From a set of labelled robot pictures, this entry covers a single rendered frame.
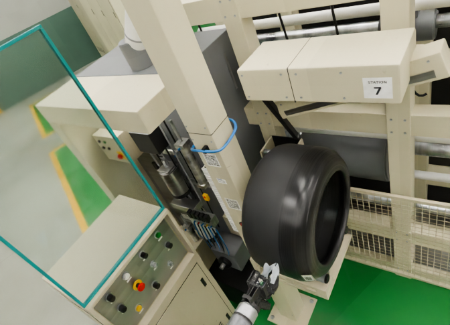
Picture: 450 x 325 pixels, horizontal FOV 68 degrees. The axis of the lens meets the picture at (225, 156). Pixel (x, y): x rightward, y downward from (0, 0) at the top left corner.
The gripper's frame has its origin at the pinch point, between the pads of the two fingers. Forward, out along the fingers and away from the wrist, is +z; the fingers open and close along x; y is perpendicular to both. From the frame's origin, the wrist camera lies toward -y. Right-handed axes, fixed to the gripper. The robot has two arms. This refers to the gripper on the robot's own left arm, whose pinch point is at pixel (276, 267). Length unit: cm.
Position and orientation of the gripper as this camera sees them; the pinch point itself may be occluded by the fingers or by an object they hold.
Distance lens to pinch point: 140.1
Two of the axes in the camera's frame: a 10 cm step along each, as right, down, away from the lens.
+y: -2.8, -8.1, -5.2
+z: 5.4, -5.8, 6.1
